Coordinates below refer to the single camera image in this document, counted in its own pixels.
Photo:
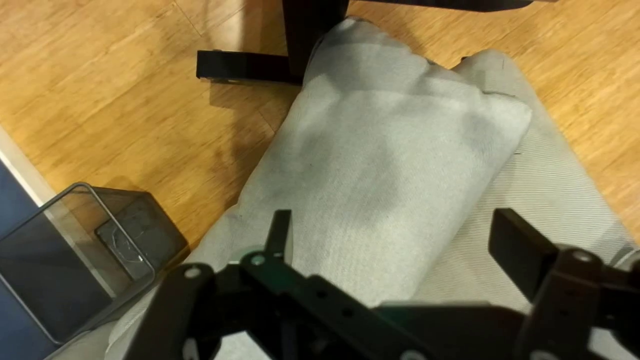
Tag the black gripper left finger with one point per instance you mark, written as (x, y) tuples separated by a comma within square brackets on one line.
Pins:
[(221, 306)]

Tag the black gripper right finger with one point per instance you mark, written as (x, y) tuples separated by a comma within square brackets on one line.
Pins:
[(580, 300)]

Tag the grey square pillow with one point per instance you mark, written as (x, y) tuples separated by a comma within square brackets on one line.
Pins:
[(372, 166)]

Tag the grey fabric sofa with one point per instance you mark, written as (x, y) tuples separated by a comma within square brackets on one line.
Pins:
[(567, 200)]

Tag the black tripod base legs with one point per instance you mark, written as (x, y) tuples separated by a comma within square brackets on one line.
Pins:
[(312, 32)]

